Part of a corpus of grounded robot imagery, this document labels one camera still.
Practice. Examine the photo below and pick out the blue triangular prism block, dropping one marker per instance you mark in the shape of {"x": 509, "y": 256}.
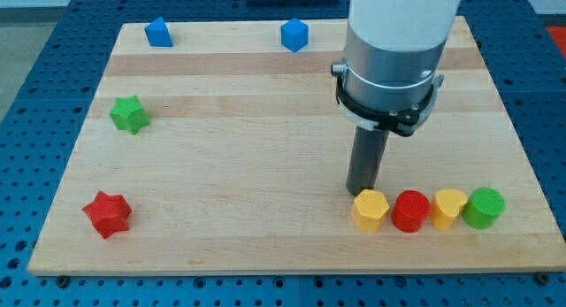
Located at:
{"x": 157, "y": 33}

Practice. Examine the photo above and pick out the red star block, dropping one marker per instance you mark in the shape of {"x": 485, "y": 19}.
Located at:
{"x": 108, "y": 214}

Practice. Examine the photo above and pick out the light wooden board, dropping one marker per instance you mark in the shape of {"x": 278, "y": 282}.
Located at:
{"x": 242, "y": 168}

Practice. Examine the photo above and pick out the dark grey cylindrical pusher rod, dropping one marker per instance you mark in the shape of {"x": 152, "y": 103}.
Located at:
{"x": 366, "y": 156}

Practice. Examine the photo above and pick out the blue cube block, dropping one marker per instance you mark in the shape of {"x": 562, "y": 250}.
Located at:
{"x": 294, "y": 34}

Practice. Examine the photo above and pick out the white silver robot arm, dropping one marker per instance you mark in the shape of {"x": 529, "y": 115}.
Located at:
{"x": 387, "y": 81}

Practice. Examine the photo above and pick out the yellow heart block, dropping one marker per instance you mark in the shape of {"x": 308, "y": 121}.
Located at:
{"x": 447, "y": 204}

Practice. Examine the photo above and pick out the yellow hexagon block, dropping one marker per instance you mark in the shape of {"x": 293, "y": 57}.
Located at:
{"x": 370, "y": 209}

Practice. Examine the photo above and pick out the red cylinder block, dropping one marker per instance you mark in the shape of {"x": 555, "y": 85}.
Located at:
{"x": 411, "y": 210}

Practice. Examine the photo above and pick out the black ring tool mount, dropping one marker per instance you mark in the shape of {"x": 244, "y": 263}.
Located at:
{"x": 404, "y": 123}

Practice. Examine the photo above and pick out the green star block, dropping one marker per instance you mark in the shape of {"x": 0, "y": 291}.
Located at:
{"x": 128, "y": 114}

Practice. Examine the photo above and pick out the green cylinder block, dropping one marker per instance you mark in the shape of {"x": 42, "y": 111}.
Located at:
{"x": 484, "y": 206}

